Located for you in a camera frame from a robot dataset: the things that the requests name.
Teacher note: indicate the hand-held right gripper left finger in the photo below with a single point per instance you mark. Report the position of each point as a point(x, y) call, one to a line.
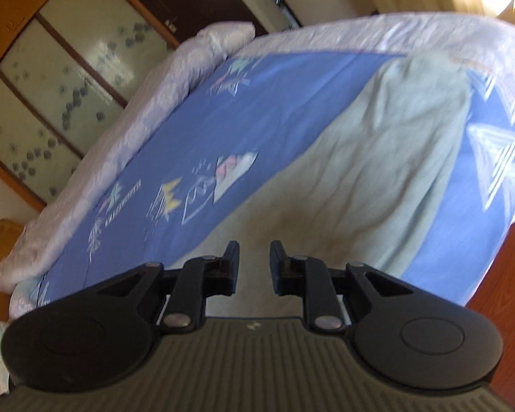
point(233, 266)

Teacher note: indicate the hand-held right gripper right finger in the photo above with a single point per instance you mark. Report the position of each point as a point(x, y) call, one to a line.
point(277, 266)

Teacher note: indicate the blue printed blanket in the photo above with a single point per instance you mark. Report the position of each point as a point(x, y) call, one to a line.
point(283, 116)

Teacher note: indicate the white quilt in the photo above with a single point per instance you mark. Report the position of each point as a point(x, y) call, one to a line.
point(154, 107)

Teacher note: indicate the wooden nightstand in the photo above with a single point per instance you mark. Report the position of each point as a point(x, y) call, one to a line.
point(0, 249)

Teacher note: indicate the floral pillow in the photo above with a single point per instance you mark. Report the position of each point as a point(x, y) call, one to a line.
point(0, 343)

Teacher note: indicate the wooden wardrobe with glass doors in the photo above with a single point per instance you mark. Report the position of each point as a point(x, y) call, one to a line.
point(60, 64)

